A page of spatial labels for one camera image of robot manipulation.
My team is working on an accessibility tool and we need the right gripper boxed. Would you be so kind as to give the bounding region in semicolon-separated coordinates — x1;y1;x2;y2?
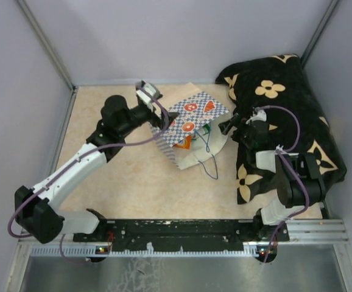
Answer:
219;113;254;149

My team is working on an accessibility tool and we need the checkered paper bag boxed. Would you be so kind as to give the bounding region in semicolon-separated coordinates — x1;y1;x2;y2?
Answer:
155;83;231;170

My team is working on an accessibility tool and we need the green mint candy bag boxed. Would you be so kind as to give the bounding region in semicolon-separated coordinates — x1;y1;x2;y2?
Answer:
192;123;211;140

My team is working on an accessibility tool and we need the orange fruits candy bag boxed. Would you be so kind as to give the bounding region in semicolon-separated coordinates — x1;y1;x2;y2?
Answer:
174;135;192;150

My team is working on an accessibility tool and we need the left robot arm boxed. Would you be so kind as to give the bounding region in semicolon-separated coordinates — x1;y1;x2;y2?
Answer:
7;95;178;243

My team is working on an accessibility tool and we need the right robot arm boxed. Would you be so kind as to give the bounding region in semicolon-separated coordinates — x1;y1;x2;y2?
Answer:
219;110;326;242

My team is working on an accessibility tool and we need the black floral pillow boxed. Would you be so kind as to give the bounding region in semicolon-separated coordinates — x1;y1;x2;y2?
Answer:
215;54;347;204

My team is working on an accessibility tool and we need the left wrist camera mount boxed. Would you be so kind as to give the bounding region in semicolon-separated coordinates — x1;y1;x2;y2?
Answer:
135;80;163;113

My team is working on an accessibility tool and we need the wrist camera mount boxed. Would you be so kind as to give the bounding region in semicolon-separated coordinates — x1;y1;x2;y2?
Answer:
135;80;163;113
246;108;267;125

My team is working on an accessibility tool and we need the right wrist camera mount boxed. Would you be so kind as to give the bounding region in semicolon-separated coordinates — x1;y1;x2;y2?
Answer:
246;108;267;125

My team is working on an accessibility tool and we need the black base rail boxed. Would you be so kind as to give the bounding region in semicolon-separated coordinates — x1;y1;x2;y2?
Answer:
73;217;276;252

